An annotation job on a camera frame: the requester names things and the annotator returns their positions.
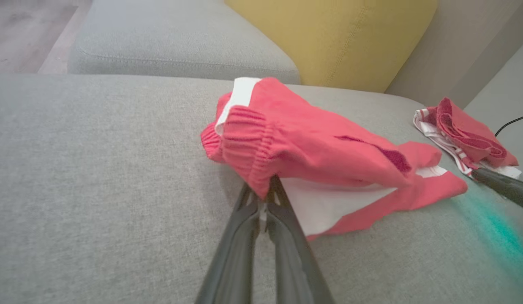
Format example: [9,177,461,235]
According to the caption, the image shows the folded red garment striped trim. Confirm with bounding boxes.
[413,97,522,180]

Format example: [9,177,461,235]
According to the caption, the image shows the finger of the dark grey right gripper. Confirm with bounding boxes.
[471,168,523,213]

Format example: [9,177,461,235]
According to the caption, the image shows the beige wall ledge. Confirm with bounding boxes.
[385,0,523,110]

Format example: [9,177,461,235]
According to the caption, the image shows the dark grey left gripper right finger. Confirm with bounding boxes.
[265,175,335,304]

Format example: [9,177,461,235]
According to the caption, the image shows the large yellow sofa backrest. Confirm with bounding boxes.
[224,0,439,94]

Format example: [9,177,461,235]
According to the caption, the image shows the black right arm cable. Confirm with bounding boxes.
[494,111,523,138]

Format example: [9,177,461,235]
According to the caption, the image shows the red shorts with white stripe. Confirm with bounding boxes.
[200,76,469,242]

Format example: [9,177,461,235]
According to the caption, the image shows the large grey sofa seat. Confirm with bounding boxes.
[0,73,523,304]

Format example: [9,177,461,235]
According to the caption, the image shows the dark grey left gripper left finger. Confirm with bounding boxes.
[195,183,261,304]

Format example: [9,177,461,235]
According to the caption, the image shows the grey sofa seat cushion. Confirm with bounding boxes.
[67,0,302,85]

